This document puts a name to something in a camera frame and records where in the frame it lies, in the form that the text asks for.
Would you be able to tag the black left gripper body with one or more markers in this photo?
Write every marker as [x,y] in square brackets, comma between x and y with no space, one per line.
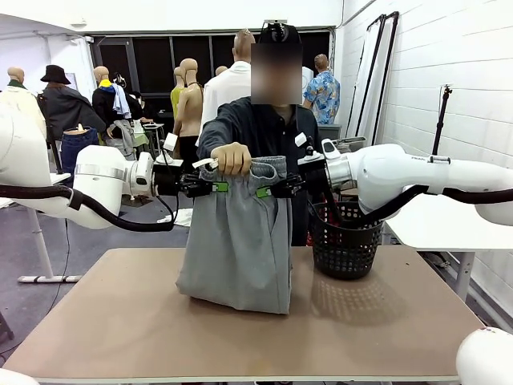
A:
[166,180]

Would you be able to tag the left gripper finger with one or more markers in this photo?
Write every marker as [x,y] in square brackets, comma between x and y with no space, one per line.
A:
[200,189]
[194,179]

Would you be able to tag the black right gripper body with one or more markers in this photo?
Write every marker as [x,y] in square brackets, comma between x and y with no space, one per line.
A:
[312,176]

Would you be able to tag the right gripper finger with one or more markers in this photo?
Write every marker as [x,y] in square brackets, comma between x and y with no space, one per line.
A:
[286,191]
[294,180]

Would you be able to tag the grey training pants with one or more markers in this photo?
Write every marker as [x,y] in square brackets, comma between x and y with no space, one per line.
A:
[236,248]

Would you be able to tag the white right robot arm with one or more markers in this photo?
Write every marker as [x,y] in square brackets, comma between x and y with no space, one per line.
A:
[401,172]

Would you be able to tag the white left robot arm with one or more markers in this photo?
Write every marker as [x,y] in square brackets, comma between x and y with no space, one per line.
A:
[100,176]

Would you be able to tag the person's right forearm dark sleeve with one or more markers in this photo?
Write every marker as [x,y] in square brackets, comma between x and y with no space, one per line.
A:
[208,138]

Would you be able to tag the person's right hand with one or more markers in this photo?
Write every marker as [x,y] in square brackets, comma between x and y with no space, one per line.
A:
[232,158]

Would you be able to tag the white crumpled cloth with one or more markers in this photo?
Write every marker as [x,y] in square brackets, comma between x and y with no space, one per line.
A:
[180,218]

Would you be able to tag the person in dark shirt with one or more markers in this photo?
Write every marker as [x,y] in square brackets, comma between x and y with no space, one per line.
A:
[276,132]

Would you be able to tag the grey metal tool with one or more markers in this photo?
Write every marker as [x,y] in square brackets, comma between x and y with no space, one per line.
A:
[352,140]

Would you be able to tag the small white work table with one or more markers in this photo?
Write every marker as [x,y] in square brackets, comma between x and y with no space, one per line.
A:
[154,127]

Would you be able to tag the light jeans half mannequin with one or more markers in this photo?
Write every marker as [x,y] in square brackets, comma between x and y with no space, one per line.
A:
[120,136]

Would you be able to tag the bare beige mannequin black trousers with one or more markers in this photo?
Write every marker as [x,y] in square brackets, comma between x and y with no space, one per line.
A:
[190,108]

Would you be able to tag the black perforated laundry basket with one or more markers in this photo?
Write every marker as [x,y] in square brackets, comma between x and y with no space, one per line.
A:
[344,248]

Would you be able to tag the floral blue shirt mannequin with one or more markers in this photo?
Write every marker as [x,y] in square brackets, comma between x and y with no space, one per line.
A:
[324,96]

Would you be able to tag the yellow top mannequin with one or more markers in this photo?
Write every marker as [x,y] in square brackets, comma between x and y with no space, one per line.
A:
[176,98]

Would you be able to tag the white standing fan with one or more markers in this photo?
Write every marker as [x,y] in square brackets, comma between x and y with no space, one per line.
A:
[308,86]

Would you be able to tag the white shirt mannequin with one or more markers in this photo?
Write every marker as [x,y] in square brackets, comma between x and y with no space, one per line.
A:
[224,92]

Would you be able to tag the blue jeans half mannequin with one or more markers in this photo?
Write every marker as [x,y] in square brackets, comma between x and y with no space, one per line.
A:
[80,140]

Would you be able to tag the black jacket yellow collar mannequin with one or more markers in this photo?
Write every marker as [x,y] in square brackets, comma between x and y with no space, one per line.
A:
[106,102]

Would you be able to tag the black framed white panel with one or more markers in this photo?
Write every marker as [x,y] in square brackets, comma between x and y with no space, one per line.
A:
[366,80]
[386,80]

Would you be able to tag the beige mannequin head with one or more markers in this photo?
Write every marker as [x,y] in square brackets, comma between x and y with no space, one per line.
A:
[221,71]

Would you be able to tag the bucket hat dark jacket mannequin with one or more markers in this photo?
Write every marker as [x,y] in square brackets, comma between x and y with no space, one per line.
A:
[68,108]

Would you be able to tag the black tripod stand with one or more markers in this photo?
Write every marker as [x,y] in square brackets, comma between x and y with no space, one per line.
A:
[440,120]

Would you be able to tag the black cap on person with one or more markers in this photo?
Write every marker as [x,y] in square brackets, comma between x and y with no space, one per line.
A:
[294,38]

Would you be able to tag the cream jacket mannequin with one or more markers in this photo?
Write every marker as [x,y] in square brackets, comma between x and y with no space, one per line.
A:
[22,96]

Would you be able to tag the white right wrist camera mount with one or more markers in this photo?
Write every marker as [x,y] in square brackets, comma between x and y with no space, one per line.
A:
[300,140]

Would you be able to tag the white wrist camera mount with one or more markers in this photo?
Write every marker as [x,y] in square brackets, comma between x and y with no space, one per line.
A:
[300,140]
[170,142]

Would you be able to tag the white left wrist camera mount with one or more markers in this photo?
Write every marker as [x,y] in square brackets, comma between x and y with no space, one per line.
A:
[170,142]

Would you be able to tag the head mounted camera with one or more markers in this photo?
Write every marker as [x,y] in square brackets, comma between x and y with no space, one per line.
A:
[276,33]

